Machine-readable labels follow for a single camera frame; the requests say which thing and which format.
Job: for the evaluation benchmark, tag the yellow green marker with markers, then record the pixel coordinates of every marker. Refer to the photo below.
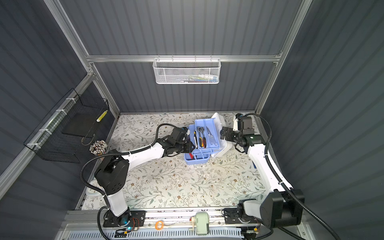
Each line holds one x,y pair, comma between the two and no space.
100,118

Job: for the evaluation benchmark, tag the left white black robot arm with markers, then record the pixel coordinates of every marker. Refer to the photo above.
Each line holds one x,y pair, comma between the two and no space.
112,172

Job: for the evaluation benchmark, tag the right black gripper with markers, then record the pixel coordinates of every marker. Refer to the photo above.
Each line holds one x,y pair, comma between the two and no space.
229,131

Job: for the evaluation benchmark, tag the black wire side basket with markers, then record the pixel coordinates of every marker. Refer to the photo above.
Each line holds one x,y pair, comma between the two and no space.
68,134

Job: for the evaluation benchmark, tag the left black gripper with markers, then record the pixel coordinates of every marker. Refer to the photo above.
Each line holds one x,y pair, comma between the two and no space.
189,148

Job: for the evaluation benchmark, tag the white blue tool box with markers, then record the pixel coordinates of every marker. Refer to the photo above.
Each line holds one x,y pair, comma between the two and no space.
203,155

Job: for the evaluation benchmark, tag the clear small tool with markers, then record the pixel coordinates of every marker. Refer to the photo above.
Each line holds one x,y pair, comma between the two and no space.
212,139

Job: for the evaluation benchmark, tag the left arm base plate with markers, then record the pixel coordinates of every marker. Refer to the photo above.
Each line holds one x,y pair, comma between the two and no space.
128,219

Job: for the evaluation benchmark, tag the white wire wall basket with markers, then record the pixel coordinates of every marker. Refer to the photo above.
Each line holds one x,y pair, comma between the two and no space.
187,71

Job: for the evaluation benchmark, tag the mint green device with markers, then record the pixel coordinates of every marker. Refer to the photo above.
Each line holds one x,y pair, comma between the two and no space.
200,222

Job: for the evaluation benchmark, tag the yellow black utility knife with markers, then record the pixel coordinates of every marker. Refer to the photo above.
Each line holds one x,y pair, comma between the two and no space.
196,140

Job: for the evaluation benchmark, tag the yellow black pliers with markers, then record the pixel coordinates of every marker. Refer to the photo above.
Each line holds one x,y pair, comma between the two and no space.
201,137

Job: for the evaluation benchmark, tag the mint round clock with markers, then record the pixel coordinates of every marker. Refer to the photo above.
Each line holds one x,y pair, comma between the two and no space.
91,192

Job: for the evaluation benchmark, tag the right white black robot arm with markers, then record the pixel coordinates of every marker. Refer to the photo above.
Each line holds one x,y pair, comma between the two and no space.
283,206

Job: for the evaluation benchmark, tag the black handled screwdriver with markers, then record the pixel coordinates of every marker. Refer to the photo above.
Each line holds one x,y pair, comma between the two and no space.
204,140

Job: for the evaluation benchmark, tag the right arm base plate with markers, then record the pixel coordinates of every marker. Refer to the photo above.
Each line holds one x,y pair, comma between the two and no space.
232,217

